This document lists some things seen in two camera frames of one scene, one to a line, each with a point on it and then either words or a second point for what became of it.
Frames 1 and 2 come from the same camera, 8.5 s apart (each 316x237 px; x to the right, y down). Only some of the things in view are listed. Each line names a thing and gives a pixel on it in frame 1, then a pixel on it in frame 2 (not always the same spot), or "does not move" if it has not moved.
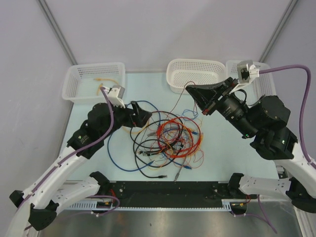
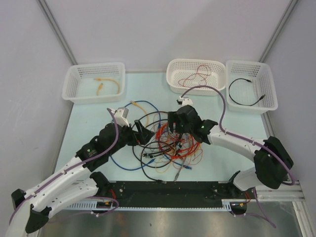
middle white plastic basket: (182, 72) does not move
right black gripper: (204, 95) -> (173, 118)
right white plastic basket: (263, 85) does not move
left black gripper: (139, 120) -> (146, 135)
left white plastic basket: (82, 82) does not move
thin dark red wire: (177, 103) -> (199, 74)
